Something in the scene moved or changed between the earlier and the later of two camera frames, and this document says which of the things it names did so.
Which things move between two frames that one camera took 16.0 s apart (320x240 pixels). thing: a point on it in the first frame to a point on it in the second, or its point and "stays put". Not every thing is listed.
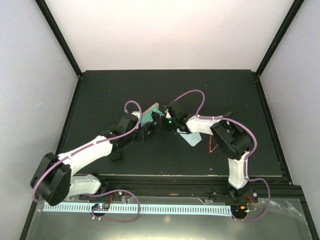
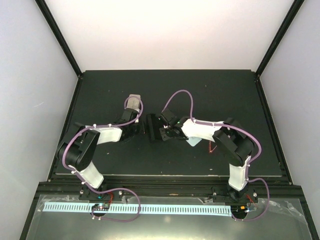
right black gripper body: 169,124 to 169,132
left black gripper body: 141,136 to 137,131
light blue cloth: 192,138 stays put
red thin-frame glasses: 210,139 stays put
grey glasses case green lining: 146,116 to 134,102
